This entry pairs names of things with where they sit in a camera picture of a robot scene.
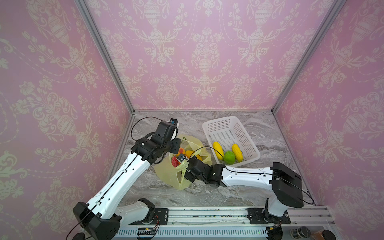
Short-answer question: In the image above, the yellow toy starfruit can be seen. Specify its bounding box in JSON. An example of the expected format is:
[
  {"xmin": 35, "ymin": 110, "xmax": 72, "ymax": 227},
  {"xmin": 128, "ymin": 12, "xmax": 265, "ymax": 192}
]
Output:
[
  {"xmin": 185, "ymin": 150, "xmax": 203, "ymax": 161},
  {"xmin": 232, "ymin": 144, "xmax": 244, "ymax": 163}
]

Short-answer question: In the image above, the magenta toy fruit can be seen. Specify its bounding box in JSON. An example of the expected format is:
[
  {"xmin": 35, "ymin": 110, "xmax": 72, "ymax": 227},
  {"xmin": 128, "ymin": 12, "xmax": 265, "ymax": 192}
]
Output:
[{"xmin": 171, "ymin": 156, "xmax": 181, "ymax": 168}]

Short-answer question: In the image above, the yellow plastic bag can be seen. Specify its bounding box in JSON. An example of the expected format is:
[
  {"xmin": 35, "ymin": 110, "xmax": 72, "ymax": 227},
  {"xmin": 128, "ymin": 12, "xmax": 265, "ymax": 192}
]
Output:
[{"xmin": 154, "ymin": 135, "xmax": 213, "ymax": 190}]

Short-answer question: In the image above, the yellow green toy mango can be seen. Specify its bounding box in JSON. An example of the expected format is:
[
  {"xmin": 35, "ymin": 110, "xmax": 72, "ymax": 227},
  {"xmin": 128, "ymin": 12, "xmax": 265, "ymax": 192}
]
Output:
[{"xmin": 212, "ymin": 142, "xmax": 224, "ymax": 161}]

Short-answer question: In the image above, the green toy fruit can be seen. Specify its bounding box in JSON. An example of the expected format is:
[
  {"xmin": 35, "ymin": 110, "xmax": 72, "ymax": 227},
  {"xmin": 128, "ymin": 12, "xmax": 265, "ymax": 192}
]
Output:
[{"xmin": 223, "ymin": 151, "xmax": 236, "ymax": 165}]

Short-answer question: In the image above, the white plastic basket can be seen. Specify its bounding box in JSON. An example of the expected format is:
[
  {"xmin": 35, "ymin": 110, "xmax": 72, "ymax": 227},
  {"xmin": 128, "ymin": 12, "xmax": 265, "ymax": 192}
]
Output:
[{"xmin": 203, "ymin": 116, "xmax": 261, "ymax": 167}]

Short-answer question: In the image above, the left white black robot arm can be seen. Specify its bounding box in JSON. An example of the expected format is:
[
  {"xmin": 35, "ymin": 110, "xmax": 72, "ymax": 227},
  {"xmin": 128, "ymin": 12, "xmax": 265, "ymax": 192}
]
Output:
[{"xmin": 73, "ymin": 119, "xmax": 181, "ymax": 240}]

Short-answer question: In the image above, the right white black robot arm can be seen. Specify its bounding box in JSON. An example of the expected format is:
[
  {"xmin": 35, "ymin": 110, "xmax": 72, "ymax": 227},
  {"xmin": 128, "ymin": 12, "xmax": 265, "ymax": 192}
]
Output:
[{"xmin": 178, "ymin": 156, "xmax": 304, "ymax": 223}]

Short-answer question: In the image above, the yellow red toy peach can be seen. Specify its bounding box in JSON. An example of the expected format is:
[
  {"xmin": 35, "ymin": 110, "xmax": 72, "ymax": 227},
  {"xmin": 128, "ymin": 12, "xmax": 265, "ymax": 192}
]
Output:
[{"xmin": 178, "ymin": 148, "xmax": 186, "ymax": 155}]

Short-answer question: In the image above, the round metal tin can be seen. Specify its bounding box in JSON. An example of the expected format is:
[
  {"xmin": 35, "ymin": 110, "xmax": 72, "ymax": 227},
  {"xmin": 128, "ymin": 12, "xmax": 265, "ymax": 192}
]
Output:
[{"xmin": 290, "ymin": 226, "xmax": 312, "ymax": 240}]

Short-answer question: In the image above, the black round knob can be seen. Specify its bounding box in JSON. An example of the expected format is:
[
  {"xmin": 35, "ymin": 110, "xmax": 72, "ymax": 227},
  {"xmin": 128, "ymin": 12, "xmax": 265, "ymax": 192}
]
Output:
[{"xmin": 321, "ymin": 230, "xmax": 336, "ymax": 240}]

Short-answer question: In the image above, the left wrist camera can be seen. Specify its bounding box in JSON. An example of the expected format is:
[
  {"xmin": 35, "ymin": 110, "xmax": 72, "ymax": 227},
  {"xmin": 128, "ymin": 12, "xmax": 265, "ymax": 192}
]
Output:
[{"xmin": 170, "ymin": 119, "xmax": 179, "ymax": 140}]

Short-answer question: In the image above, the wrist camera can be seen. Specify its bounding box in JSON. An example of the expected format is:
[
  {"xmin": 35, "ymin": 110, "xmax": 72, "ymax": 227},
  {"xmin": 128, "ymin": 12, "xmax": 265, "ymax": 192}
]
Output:
[
  {"xmin": 177, "ymin": 154, "xmax": 188, "ymax": 164},
  {"xmin": 170, "ymin": 119, "xmax": 179, "ymax": 140}
]

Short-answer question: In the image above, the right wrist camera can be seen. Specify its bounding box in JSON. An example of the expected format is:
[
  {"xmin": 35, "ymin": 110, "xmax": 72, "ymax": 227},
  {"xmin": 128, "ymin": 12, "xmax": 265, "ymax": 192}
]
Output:
[{"xmin": 177, "ymin": 154, "xmax": 188, "ymax": 164}]

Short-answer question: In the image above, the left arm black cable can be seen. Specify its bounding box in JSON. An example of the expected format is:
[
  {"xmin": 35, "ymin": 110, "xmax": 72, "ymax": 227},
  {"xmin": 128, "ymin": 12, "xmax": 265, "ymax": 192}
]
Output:
[{"xmin": 65, "ymin": 116, "xmax": 164, "ymax": 240}]

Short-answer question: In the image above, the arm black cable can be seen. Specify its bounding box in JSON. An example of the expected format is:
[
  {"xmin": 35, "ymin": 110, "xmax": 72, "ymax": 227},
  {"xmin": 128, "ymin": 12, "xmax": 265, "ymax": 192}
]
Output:
[
  {"xmin": 187, "ymin": 145, "xmax": 316, "ymax": 206},
  {"xmin": 65, "ymin": 116, "xmax": 164, "ymax": 240}
]

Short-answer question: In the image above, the aluminium rail base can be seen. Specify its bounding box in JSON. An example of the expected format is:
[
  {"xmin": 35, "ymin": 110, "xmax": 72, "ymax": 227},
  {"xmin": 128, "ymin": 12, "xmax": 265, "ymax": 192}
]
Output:
[{"xmin": 111, "ymin": 207, "xmax": 342, "ymax": 240}]

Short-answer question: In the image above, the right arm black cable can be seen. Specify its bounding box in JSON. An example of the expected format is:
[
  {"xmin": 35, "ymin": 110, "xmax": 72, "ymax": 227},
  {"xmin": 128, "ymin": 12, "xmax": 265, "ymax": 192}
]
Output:
[{"xmin": 187, "ymin": 145, "xmax": 316, "ymax": 206}]

